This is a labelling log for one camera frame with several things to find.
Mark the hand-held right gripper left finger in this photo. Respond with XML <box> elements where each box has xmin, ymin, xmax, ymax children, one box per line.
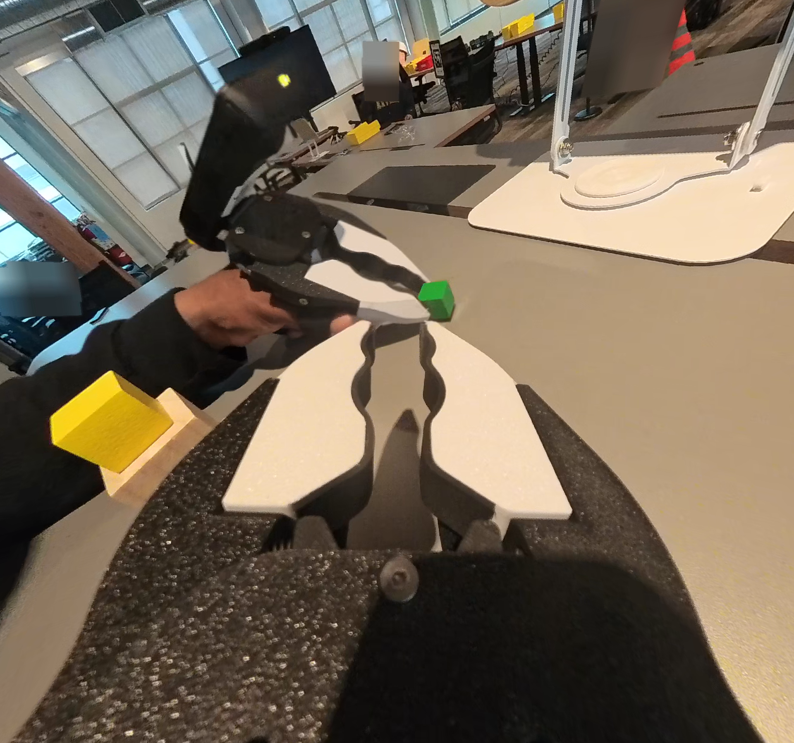
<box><xmin>221</xmin><ymin>321</ymin><xmax>377</xmax><ymax>519</ymax></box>

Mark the black desk mat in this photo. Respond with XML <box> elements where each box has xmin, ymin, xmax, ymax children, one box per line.
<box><xmin>346</xmin><ymin>164</ymin><xmax>497</xmax><ymax>207</ymax></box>

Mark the white overhead stand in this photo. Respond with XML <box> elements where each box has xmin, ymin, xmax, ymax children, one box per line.
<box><xmin>468</xmin><ymin>0</ymin><xmax>794</xmax><ymax>267</ymax></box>

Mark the person's left hand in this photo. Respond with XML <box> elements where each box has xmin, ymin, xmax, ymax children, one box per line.
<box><xmin>174</xmin><ymin>269</ymin><xmax>359</xmax><ymax>348</ymax></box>

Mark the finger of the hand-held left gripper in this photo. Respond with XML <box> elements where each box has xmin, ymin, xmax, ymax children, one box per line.
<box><xmin>321</xmin><ymin>221</ymin><xmax>430</xmax><ymax>292</ymax></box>
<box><xmin>306</xmin><ymin>258</ymin><xmax>433</xmax><ymax>325</ymax></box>

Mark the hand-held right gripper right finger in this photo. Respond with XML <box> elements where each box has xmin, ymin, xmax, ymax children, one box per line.
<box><xmin>419</xmin><ymin>321</ymin><xmax>574</xmax><ymax>523</ymax></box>

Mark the green wooden cube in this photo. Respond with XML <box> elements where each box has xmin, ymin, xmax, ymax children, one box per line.
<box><xmin>418</xmin><ymin>282</ymin><xmax>456</xmax><ymax>323</ymax></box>

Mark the orange striped traffic cone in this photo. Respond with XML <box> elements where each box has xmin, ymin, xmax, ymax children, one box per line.
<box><xmin>666</xmin><ymin>8</ymin><xmax>697</xmax><ymax>78</ymax></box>

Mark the black wall monitor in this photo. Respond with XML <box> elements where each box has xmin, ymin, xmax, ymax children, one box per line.
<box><xmin>218</xmin><ymin>25</ymin><xmax>337</xmax><ymax>131</ymax></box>

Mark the yellow wooden cube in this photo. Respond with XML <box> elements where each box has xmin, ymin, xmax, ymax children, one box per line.
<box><xmin>50</xmin><ymin>370</ymin><xmax>175</xmax><ymax>472</ymax></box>

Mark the plain wooden cube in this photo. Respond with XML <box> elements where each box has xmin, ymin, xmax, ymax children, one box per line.
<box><xmin>99</xmin><ymin>387</ymin><xmax>219</xmax><ymax>499</ymax></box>

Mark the black office chair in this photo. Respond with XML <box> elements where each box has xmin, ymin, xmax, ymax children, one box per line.
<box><xmin>437</xmin><ymin>36</ymin><xmax>498</xmax><ymax>112</ymax></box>

